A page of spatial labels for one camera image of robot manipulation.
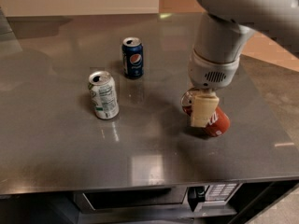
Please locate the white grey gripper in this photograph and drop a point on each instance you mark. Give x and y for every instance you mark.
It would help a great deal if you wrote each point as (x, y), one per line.
(209, 73)

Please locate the red coke can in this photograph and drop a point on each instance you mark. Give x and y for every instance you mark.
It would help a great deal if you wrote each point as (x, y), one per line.
(219, 122)

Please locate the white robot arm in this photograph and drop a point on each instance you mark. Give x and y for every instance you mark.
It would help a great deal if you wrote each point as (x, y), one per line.
(224, 29)

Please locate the blue pepsi can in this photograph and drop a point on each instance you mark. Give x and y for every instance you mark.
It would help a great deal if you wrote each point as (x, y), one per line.
(132, 54)

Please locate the white green soda can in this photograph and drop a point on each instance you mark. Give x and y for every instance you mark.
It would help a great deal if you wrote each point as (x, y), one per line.
(103, 93)

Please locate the silver microwave under counter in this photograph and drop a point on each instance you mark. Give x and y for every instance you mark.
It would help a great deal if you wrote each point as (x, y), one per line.
(193, 196)

